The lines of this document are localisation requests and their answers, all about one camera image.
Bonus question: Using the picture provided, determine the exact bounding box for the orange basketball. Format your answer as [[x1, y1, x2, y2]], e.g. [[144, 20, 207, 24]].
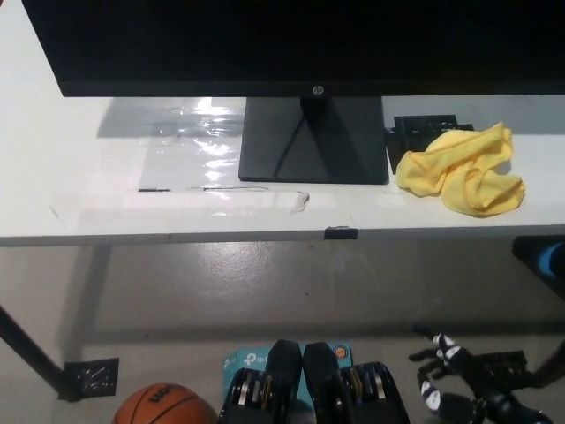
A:
[[112, 382, 218, 424]]

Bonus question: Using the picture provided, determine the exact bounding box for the black tape floor patch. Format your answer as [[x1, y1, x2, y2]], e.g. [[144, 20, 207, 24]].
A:
[[478, 351, 531, 390], [56, 356, 120, 401]]

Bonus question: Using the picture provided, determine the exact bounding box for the white desk leg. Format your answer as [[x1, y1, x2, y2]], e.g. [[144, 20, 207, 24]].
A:
[[61, 245, 114, 359]]

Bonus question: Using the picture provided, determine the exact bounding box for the black tape square on desk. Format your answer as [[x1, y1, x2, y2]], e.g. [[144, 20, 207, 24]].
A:
[[387, 115, 476, 176]]

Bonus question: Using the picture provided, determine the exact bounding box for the teal tp-link cardboard box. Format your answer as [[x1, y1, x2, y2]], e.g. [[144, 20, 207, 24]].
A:
[[222, 342, 354, 424]]

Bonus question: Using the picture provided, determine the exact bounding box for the black object with blue part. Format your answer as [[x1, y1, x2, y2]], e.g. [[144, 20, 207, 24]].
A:
[[514, 236, 565, 291]]

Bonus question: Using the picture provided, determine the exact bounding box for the yellow microfibre cloth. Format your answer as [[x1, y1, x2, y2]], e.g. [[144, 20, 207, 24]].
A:
[[395, 122, 527, 218]]

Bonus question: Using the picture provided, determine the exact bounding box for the black HP computer monitor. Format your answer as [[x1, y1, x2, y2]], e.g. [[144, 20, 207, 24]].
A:
[[20, 0, 565, 186]]

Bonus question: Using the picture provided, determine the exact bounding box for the black tape piece desk edge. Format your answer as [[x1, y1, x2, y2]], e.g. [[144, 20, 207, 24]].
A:
[[323, 225, 359, 241]]

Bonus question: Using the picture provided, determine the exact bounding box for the clear plastic film sheet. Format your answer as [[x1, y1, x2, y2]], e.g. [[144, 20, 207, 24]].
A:
[[136, 95, 248, 191]]

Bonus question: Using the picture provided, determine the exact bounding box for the crumpled clear tape scrap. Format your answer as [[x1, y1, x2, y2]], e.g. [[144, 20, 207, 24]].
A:
[[289, 191, 312, 216]]

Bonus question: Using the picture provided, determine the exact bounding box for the black slanted stand leg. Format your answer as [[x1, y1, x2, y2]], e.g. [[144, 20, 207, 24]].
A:
[[0, 304, 66, 390], [531, 335, 565, 390]]

